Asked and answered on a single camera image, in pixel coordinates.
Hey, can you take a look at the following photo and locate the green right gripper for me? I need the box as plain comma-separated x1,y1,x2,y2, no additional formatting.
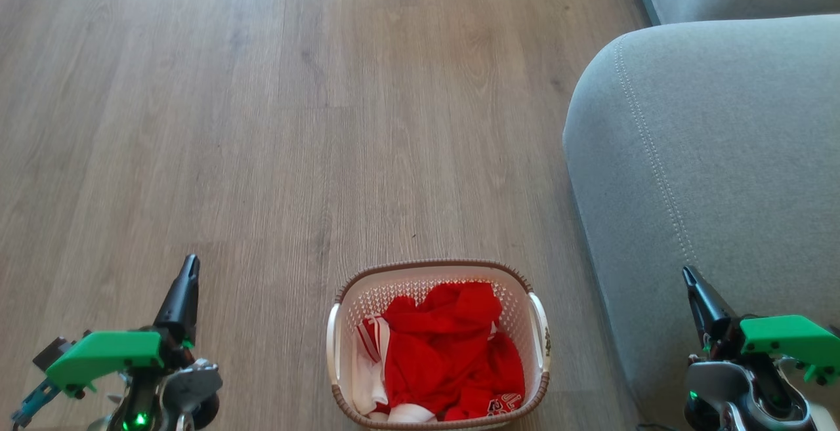
682,266,840,387

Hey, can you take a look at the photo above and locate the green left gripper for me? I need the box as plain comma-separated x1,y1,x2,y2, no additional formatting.
45,255,201,396

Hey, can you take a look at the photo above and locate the white brown-rimmed laundry basket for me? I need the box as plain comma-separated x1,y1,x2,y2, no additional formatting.
326,259,552,431

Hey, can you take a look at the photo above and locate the white red-striped garment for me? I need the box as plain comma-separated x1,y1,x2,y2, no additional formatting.
352,316,438,424

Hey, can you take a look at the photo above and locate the red garment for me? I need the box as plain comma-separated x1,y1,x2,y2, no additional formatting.
373,281,526,422

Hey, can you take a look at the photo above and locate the blue-plug left camera cable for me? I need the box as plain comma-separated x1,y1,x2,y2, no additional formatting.
10,379,61,429

